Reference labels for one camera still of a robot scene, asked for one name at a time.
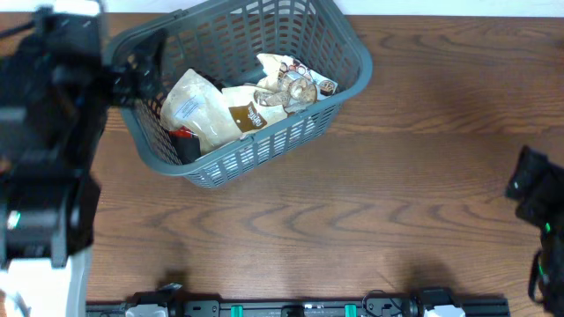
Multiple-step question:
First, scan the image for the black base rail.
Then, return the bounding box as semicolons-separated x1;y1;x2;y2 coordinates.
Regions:
85;288;511;317

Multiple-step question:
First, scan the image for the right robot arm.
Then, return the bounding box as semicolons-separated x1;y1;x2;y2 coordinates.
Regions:
505;146;563;317

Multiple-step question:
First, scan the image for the orange spaghetti pasta packet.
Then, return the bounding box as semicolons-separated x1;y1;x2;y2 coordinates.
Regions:
168;127;197;138

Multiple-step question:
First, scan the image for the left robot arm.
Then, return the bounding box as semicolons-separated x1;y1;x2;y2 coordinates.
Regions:
1;1;168;316

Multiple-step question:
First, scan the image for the grey plastic slotted basket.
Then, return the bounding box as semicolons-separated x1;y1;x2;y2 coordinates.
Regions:
104;0;373;188

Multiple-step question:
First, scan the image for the tan powder bag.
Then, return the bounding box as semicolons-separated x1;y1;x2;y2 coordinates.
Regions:
160;69;242;155

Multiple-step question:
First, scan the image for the beige cookie pouch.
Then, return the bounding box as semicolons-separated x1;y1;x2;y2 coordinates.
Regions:
221;53;338;134

